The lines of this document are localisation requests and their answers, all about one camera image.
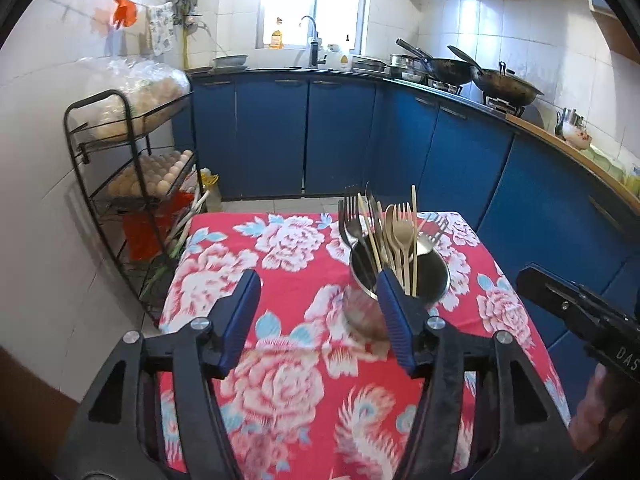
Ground kitchen faucet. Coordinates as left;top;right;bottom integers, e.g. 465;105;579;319
300;15;326;68

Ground clear bag of bread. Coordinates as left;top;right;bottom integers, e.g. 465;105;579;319
70;57;191;141

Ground steel fork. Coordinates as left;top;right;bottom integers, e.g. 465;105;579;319
338;185;371;286
419;214;449;256

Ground red floral tablecloth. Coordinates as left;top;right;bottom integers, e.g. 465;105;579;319
157;210;573;480

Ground person's right hand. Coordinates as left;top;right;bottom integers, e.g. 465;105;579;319
569;364;632;452

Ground wooden chopstick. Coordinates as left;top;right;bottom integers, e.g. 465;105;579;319
410;185;419;297
356;194;385;272

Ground black metal rack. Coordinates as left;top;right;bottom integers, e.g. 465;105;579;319
63;89;201;321

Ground wooden wall cabinet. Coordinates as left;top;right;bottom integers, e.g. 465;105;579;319
587;0;640;66

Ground window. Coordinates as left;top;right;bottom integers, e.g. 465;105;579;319
257;0;368;51

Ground gas stove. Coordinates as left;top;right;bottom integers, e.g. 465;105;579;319
482;94;528;120

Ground orange rubber glove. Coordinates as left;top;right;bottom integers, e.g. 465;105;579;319
112;0;138;28

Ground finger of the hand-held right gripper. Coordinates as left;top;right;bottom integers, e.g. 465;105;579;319
516;265;602;332

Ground blue kitchen cabinets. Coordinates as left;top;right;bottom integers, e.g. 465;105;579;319
172;71;640;411

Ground stainless steel pot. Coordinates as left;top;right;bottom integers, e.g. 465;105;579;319
342;237;451;341

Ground red plastic container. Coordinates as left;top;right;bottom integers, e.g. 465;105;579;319
122;192;196;261

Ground steel basin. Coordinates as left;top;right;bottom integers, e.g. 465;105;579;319
351;56;388;73

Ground steel table knife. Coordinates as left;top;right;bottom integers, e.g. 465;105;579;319
365;181;383;261

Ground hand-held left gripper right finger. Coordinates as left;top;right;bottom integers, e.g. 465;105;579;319
376;267;581;480

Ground patterned white cloth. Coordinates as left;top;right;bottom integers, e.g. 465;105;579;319
147;2;176;56

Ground black wok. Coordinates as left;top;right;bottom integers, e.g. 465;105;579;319
446;45;546;106

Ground black frying pan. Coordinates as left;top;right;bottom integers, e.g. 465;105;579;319
395;37;475;86

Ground silver fork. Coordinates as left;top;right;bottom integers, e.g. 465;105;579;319
395;203;414;291

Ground beige spoon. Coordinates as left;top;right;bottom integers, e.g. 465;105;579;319
384;204;401;271

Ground small steel lidded pot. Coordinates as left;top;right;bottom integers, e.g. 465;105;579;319
389;52;426;81

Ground yellow cooking oil bottle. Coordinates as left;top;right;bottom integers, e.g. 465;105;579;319
200;172;222;213

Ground green onions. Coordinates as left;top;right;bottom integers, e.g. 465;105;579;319
140;190;207;301

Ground tray of eggs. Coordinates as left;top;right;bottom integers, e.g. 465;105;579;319
107;149;196;198

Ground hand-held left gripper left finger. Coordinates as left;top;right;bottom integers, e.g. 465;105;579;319
55;269;262;480

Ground small patterned bowl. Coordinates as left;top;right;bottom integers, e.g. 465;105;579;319
554;106;594;150

